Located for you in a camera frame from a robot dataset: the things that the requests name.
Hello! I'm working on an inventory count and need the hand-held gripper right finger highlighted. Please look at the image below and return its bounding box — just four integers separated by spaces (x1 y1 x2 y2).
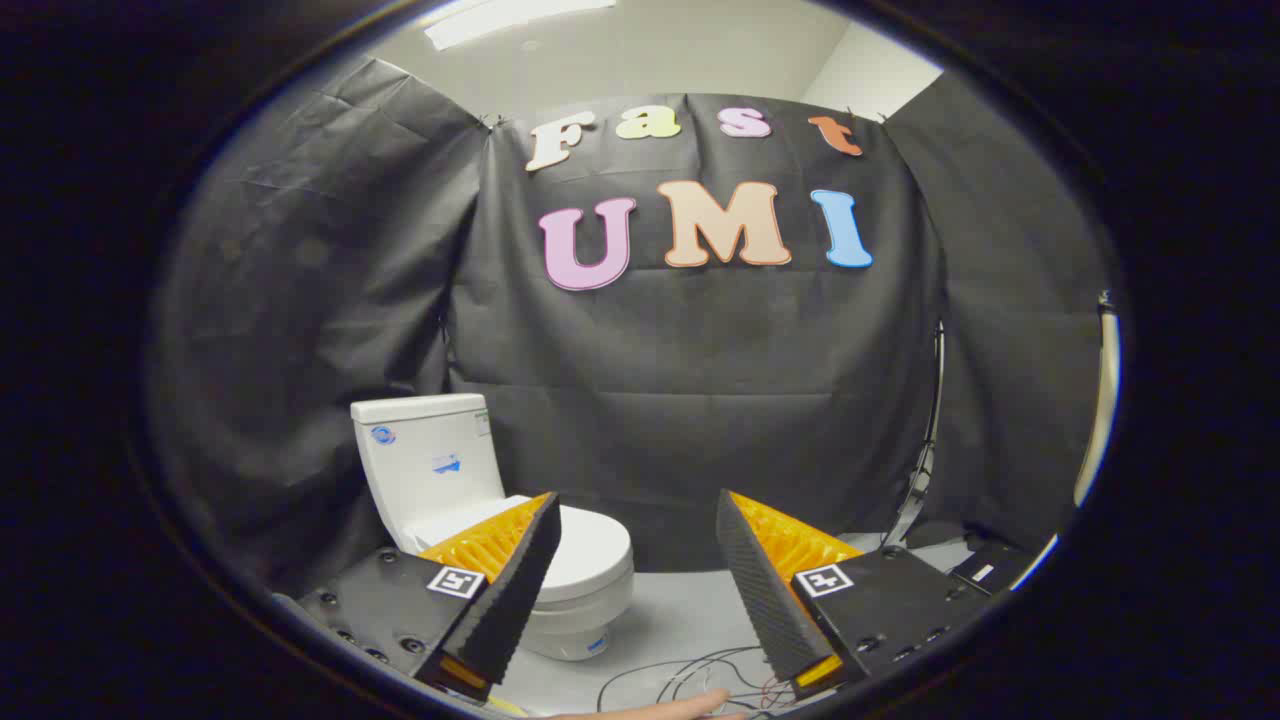
715 488 1001 701

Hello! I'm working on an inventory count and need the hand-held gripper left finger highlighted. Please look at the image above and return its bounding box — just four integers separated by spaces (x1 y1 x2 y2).
272 490 563 703

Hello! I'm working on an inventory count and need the white toilet lid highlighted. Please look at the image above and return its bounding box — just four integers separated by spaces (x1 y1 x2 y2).
405 495 634 609

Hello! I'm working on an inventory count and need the white ceramic toilet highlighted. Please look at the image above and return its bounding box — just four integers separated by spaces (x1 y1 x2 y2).
350 393 636 663

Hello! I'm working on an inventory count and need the black box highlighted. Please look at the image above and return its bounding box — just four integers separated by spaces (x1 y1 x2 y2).
948 540 1041 598

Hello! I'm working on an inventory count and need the black backdrop cloth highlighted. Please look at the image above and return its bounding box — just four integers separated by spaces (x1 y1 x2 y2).
150 55 1106 601

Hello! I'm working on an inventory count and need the tangle of floor cables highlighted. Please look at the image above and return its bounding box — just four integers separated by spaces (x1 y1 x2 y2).
597 645 801 716

